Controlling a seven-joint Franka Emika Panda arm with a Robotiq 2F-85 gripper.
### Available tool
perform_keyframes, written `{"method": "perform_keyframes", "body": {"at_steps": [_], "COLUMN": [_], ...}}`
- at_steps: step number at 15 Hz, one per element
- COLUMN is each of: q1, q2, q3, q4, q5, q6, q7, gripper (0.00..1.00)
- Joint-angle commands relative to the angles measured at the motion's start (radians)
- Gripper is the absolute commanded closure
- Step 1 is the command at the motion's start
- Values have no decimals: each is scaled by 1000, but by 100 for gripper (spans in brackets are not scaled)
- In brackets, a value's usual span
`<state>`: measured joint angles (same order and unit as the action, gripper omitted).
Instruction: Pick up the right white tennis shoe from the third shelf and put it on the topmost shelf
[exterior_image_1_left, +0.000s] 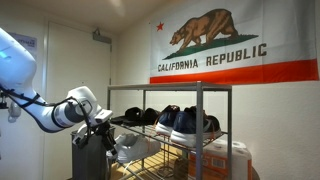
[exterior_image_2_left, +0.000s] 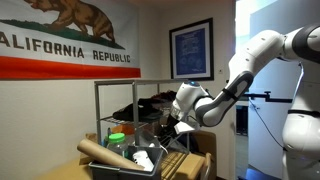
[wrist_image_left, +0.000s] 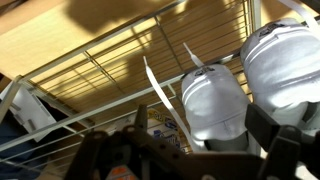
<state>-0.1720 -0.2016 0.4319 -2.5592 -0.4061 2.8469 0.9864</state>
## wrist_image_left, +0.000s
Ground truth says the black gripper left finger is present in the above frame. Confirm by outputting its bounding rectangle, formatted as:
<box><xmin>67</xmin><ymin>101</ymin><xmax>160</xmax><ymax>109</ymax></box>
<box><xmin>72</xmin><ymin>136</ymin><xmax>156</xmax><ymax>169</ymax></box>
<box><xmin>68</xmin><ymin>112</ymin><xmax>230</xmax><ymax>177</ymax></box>
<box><xmin>64</xmin><ymin>104</ymin><xmax>203</xmax><ymax>180</ymax></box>

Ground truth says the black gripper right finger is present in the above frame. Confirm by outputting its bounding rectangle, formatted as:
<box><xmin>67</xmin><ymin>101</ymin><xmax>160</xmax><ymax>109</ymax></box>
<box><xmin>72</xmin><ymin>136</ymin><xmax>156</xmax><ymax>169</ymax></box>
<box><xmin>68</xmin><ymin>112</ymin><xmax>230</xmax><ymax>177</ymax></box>
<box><xmin>244</xmin><ymin>103</ymin><xmax>320</xmax><ymax>180</ymax></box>

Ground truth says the grey metal shoe rack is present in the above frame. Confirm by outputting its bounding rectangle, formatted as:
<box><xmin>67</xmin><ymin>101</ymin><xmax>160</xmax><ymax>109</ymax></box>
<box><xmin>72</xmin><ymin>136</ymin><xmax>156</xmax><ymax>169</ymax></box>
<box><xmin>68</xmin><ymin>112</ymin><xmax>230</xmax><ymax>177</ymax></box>
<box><xmin>0</xmin><ymin>0</ymin><xmax>320</xmax><ymax>180</ymax></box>

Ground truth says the navy sneaker white sole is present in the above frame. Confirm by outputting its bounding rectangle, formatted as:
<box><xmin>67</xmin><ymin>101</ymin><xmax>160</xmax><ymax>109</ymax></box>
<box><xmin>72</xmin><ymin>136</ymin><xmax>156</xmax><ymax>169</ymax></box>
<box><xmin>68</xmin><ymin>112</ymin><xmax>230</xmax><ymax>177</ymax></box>
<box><xmin>0</xmin><ymin>84</ymin><xmax>60</xmax><ymax>180</ymax></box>

